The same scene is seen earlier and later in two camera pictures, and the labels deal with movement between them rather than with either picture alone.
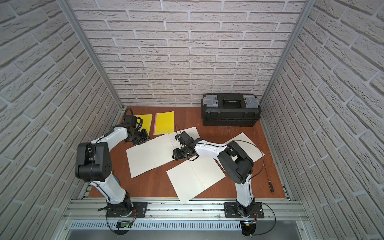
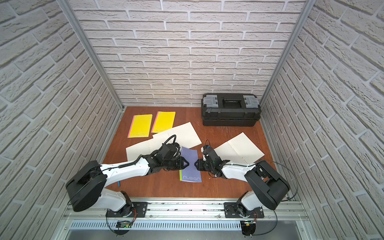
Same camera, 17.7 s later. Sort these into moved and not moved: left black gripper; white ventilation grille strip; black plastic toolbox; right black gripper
Moved: right black gripper; left black gripper
Not moved: black plastic toolbox; white ventilation grille strip
